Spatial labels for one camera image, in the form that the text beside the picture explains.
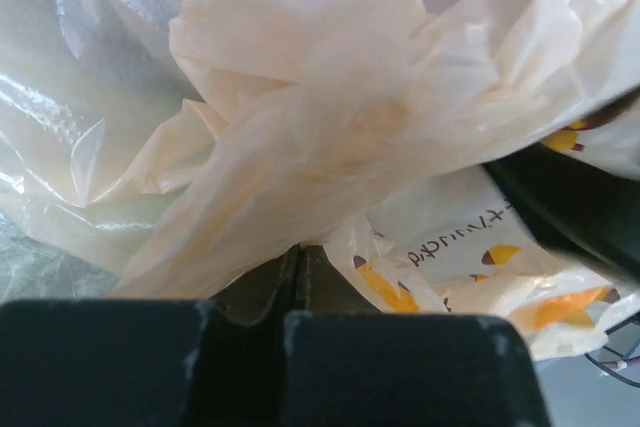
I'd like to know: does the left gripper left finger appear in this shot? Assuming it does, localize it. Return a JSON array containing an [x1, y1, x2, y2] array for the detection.
[[1, 249, 299, 426]]

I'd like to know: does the translucent printed plastic bag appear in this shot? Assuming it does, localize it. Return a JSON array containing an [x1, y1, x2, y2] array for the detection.
[[1, 0, 639, 360]]

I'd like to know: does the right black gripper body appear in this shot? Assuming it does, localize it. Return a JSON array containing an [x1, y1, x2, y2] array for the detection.
[[482, 94, 640, 288]]

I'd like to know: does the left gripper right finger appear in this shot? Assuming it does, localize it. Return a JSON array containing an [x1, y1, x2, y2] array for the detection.
[[282, 247, 550, 426]]

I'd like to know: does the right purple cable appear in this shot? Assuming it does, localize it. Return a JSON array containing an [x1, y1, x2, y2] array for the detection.
[[584, 331, 640, 388]]

